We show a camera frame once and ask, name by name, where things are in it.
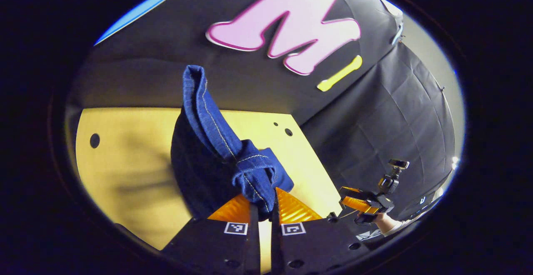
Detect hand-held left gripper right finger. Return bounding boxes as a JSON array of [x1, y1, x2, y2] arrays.
[[271, 187, 372, 275]]

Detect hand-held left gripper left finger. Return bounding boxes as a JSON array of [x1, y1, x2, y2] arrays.
[[162, 194, 261, 275]]

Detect black backdrop cloth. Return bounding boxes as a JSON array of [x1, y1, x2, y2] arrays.
[[67, 0, 456, 221]]

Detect blue denim jeans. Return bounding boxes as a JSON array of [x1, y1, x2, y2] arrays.
[[171, 65, 294, 221]]

